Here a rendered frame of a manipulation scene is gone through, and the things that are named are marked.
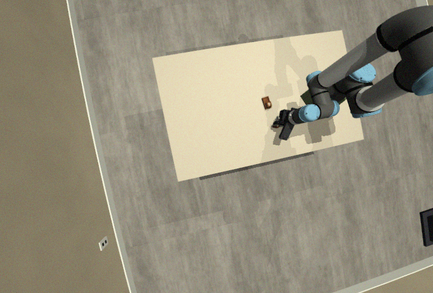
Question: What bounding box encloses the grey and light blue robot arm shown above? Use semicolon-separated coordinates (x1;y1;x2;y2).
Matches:
279;5;433;140

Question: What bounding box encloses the brown wooden tray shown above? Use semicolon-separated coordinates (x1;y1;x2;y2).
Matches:
262;96;272;109

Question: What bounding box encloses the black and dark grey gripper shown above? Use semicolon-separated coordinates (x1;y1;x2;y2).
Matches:
273;108;295;128

